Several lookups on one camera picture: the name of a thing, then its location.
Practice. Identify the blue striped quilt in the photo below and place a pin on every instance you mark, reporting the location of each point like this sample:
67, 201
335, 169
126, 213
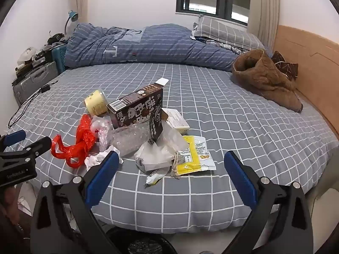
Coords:
159, 47

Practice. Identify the grey suitcase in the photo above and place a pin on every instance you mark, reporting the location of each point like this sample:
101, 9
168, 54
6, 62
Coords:
34, 80

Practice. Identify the wooden headboard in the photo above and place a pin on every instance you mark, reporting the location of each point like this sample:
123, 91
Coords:
317, 66

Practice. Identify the brown fleece jacket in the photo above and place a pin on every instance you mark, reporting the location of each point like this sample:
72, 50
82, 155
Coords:
264, 82

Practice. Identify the blue desk lamp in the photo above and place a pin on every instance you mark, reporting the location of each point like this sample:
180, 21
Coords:
72, 16

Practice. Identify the yellow paper scraps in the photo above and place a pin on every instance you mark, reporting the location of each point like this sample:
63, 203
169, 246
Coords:
193, 161

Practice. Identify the brown patterned garment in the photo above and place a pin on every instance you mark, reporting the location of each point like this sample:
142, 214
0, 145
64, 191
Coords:
287, 66

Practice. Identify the yellow plastic cup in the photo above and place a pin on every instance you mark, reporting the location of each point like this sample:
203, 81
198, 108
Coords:
96, 103

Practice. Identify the grey checked bed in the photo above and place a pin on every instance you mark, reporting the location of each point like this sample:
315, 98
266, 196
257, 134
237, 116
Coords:
212, 137

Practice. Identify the white translucent plastic bag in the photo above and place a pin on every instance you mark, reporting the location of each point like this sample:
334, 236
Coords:
159, 153

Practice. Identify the clear plastic bags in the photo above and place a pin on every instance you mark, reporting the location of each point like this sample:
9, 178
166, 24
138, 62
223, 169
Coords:
127, 140

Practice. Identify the small white yellow wrapper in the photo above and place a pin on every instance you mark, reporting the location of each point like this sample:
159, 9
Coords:
153, 178

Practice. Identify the beige curtain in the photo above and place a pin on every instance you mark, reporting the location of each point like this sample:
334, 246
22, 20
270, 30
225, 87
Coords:
264, 10
82, 0

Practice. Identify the red plastic bag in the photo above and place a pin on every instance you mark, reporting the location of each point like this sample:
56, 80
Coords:
86, 137

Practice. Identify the teal suitcase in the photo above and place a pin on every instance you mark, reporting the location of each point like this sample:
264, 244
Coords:
59, 58

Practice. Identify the brown cardboard box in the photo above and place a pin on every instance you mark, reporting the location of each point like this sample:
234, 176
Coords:
132, 108

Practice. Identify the clear crumpled plastic bag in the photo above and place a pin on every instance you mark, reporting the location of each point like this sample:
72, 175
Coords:
103, 129

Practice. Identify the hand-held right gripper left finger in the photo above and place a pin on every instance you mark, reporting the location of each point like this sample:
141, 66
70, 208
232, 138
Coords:
102, 180

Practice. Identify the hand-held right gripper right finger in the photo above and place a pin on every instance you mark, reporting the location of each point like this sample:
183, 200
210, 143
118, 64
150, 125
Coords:
239, 180

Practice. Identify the white round object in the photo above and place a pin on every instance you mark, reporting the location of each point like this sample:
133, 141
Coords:
26, 54

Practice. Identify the dark sachet packet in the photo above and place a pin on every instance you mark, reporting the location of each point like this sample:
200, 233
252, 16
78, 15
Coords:
155, 127

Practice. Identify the black tangled object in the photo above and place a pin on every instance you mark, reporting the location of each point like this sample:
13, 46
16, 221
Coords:
56, 38

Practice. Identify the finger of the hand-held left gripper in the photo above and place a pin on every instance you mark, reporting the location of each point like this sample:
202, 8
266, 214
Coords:
37, 145
14, 137

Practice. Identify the white crumpled tissue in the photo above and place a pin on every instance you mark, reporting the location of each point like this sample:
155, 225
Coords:
92, 160

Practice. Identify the white flat box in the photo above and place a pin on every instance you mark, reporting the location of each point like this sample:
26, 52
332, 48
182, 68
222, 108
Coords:
176, 119

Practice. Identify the black lined trash bin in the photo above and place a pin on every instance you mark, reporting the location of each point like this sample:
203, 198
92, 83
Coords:
143, 243

